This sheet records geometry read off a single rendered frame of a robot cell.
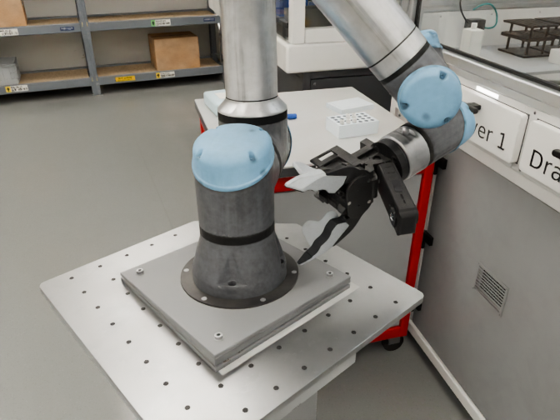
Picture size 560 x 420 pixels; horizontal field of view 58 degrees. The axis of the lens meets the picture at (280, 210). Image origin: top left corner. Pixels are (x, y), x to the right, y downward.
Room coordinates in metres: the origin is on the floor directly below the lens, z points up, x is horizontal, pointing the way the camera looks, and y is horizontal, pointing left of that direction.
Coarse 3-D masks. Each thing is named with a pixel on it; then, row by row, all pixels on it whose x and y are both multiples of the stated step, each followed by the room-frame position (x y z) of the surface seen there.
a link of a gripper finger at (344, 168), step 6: (342, 162) 0.62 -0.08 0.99; (336, 168) 0.60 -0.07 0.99; (342, 168) 0.60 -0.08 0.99; (348, 168) 0.61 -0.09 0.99; (354, 168) 0.62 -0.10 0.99; (360, 168) 0.63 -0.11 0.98; (330, 174) 0.59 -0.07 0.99; (336, 174) 0.60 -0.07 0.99; (342, 174) 0.61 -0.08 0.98; (348, 174) 0.61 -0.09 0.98; (354, 174) 0.62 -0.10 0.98; (360, 174) 0.63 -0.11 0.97; (348, 180) 0.61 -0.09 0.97
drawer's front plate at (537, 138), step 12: (528, 132) 0.98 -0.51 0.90; (540, 132) 0.95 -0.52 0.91; (552, 132) 0.92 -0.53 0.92; (528, 144) 0.97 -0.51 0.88; (540, 144) 0.94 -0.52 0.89; (552, 144) 0.91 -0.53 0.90; (528, 156) 0.96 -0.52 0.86; (552, 156) 0.91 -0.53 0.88; (528, 168) 0.95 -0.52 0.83; (540, 168) 0.93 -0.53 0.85; (552, 168) 0.90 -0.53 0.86; (540, 180) 0.92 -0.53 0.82; (552, 180) 0.89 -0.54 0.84
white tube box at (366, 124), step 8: (360, 112) 1.42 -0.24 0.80; (328, 120) 1.37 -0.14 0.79; (336, 120) 1.37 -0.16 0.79; (360, 120) 1.35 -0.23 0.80; (368, 120) 1.35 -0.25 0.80; (376, 120) 1.35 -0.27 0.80; (328, 128) 1.37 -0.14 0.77; (336, 128) 1.32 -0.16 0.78; (344, 128) 1.31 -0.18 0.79; (352, 128) 1.32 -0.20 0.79; (360, 128) 1.33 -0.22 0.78; (368, 128) 1.34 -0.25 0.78; (376, 128) 1.35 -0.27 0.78; (336, 136) 1.32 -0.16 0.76; (344, 136) 1.31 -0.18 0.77; (352, 136) 1.32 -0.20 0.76
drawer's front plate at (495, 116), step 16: (464, 96) 1.20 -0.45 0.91; (480, 96) 1.15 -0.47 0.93; (480, 112) 1.13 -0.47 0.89; (496, 112) 1.08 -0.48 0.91; (512, 112) 1.03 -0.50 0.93; (480, 128) 1.12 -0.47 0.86; (496, 128) 1.07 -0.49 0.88; (512, 128) 1.02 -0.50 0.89; (480, 144) 1.11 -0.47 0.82; (496, 144) 1.06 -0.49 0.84; (512, 144) 1.01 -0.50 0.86; (512, 160) 1.01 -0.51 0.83
